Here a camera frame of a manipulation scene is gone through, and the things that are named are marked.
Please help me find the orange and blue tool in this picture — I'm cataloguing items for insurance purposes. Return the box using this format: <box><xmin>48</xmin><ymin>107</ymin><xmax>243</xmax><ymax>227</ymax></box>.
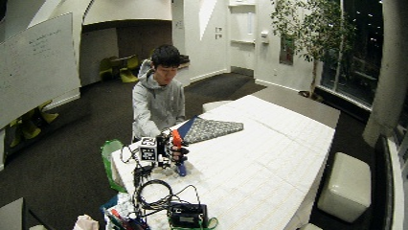
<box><xmin>170</xmin><ymin>128</ymin><xmax>189</xmax><ymax>177</ymax></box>

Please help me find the white marker cube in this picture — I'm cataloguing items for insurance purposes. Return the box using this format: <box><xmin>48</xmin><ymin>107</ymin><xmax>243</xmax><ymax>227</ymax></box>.
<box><xmin>138</xmin><ymin>136</ymin><xmax>160</xmax><ymax>163</ymax></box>

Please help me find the grey speckled cloth blue edge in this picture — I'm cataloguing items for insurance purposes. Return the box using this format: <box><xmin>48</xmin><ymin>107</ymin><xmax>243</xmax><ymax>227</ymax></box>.
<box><xmin>176</xmin><ymin>115</ymin><xmax>246</xmax><ymax>145</ymax></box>

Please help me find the the person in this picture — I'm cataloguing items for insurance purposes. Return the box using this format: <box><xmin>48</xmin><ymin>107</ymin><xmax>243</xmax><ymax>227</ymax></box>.
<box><xmin>130</xmin><ymin>44</ymin><xmax>189</xmax><ymax>143</ymax></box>

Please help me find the green bag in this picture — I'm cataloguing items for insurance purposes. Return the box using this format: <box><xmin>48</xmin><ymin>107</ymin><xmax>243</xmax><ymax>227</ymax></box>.
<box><xmin>100</xmin><ymin>139</ymin><xmax>129</xmax><ymax>194</ymax></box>

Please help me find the white table cover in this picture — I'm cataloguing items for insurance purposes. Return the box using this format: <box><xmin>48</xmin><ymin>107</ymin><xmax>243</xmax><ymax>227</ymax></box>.
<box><xmin>111</xmin><ymin>94</ymin><xmax>336</xmax><ymax>230</ymax></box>

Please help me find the black electronic box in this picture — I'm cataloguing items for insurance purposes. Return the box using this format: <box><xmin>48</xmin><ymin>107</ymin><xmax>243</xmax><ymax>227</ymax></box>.
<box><xmin>168</xmin><ymin>202</ymin><xmax>210</xmax><ymax>229</ymax></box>

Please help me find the green chair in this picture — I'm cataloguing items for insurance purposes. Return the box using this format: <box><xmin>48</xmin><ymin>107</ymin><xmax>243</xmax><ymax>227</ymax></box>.
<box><xmin>118</xmin><ymin>54</ymin><xmax>141</xmax><ymax>84</ymax></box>
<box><xmin>7</xmin><ymin>100</ymin><xmax>60</xmax><ymax>149</ymax></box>
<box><xmin>99</xmin><ymin>56</ymin><xmax>120</xmax><ymax>81</ymax></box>

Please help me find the pink cloth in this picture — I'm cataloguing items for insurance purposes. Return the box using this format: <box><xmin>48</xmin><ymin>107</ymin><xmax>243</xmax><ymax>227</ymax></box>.
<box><xmin>72</xmin><ymin>214</ymin><xmax>101</xmax><ymax>230</ymax></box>

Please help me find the white door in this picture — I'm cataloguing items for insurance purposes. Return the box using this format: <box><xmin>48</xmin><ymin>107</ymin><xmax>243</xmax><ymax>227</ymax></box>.
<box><xmin>229</xmin><ymin>0</ymin><xmax>259</xmax><ymax>77</ymax></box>

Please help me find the white ottoman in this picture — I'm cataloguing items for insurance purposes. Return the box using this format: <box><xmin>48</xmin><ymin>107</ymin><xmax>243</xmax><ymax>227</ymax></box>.
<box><xmin>317</xmin><ymin>151</ymin><xmax>372</xmax><ymax>224</ymax></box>

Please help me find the whiteboard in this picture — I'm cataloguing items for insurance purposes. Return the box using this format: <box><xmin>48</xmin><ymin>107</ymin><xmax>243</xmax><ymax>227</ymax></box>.
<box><xmin>0</xmin><ymin>11</ymin><xmax>83</xmax><ymax>129</ymax></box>

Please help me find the indoor tree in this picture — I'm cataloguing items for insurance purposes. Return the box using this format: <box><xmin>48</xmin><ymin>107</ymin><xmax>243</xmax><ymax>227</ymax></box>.
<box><xmin>270</xmin><ymin>0</ymin><xmax>358</xmax><ymax>99</ymax></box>

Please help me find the dark window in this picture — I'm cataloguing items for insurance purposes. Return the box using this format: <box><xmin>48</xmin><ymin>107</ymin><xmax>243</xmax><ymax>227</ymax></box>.
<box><xmin>320</xmin><ymin>0</ymin><xmax>386</xmax><ymax>107</ymax></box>

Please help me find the black cable bundle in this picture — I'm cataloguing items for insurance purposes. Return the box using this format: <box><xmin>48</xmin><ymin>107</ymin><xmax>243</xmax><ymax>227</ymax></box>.
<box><xmin>118</xmin><ymin>144</ymin><xmax>202</xmax><ymax>213</ymax></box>

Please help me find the dark wall picture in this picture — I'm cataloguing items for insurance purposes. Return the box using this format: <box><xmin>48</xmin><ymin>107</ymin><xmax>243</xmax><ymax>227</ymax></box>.
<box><xmin>278</xmin><ymin>34</ymin><xmax>297</xmax><ymax>67</ymax></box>

